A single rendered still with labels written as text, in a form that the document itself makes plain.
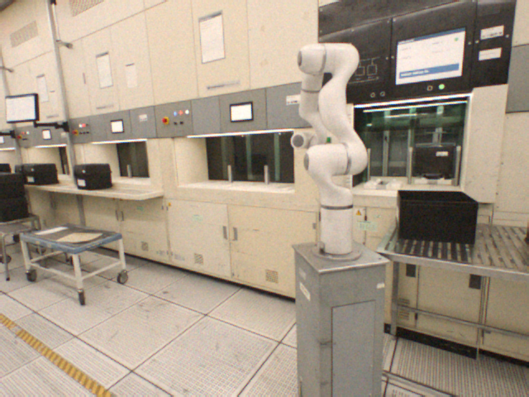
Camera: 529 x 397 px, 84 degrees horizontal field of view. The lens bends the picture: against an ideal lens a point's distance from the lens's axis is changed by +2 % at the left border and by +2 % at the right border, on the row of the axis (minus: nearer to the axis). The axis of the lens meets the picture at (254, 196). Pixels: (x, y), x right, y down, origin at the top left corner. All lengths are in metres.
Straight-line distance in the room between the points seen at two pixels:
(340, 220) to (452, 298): 1.02
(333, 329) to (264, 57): 1.67
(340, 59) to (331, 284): 0.81
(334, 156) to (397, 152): 1.66
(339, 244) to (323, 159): 0.33
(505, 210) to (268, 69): 1.52
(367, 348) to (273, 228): 1.11
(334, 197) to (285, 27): 1.30
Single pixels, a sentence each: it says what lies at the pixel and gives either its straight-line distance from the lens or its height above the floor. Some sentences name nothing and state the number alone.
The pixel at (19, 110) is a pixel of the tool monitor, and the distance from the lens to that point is 3.85.
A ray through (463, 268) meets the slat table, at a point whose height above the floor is 0.75.
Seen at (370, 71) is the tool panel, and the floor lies 1.56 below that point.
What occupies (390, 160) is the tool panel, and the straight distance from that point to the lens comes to 2.72.
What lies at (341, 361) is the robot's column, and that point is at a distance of 1.30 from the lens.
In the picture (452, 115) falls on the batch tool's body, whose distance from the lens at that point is 2.29.
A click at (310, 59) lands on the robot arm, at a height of 1.49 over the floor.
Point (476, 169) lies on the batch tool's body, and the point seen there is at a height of 1.03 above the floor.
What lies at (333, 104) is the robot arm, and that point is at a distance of 1.15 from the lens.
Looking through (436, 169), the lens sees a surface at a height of 0.97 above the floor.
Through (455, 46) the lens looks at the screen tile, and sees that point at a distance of 1.83.
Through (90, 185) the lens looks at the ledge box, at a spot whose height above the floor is 0.85.
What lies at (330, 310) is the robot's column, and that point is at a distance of 1.16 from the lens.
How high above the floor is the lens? 1.20
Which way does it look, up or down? 10 degrees down
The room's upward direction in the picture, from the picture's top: 3 degrees counter-clockwise
